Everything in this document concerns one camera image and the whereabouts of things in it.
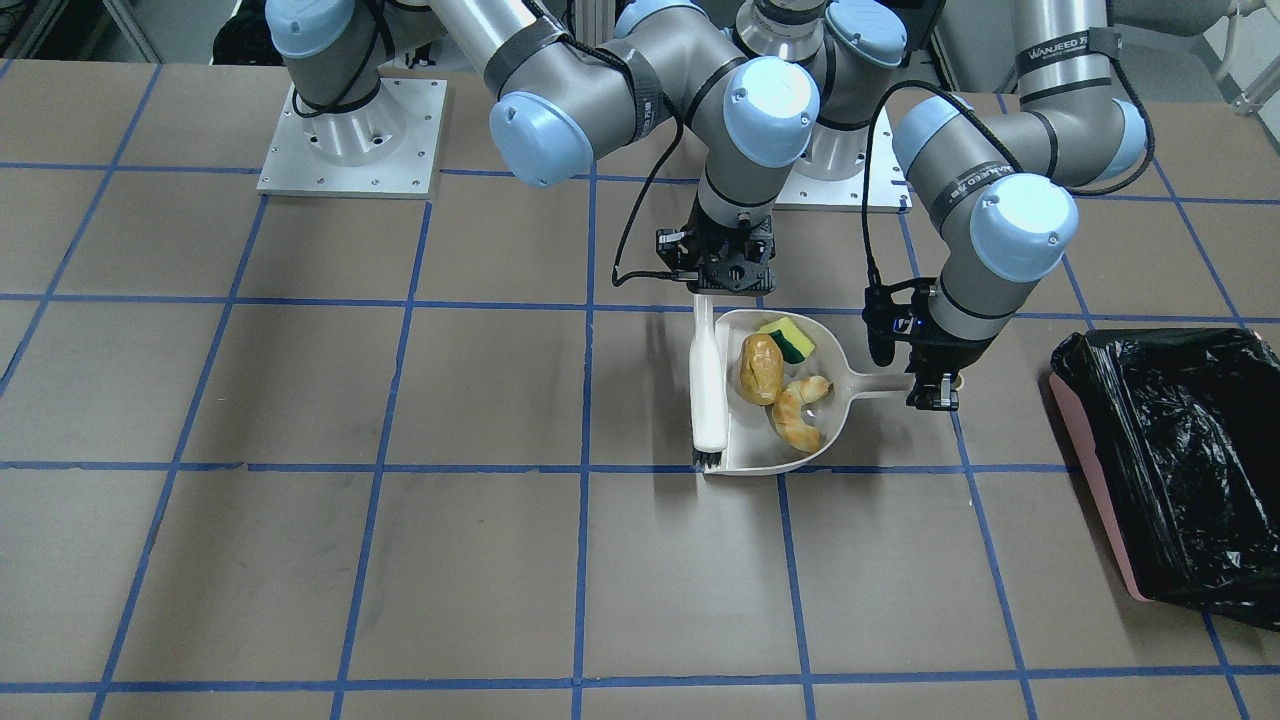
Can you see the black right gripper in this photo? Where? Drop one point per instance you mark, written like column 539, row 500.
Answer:
column 668, row 242

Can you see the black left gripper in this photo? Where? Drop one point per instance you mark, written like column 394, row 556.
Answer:
column 944, row 352

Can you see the yellow green sponge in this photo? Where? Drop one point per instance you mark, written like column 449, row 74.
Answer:
column 794, row 344

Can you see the yellow toy potato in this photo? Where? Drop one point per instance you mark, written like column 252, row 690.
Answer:
column 761, row 369

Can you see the beige hand brush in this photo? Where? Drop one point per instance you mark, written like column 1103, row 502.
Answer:
column 710, row 416

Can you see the toy croissant bread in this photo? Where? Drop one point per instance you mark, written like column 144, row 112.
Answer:
column 787, row 413

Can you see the beige plastic dustpan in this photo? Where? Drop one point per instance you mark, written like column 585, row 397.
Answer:
column 754, row 447

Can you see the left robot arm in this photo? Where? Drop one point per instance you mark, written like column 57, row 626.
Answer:
column 999, row 190

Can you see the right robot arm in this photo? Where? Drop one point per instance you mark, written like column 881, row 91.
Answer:
column 560, row 105

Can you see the pink bin with black bag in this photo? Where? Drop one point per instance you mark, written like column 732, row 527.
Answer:
column 1176, row 432

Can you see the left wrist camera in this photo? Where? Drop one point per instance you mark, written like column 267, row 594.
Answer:
column 893, row 313

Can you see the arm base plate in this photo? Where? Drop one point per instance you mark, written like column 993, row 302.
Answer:
column 387, row 148
column 847, row 171

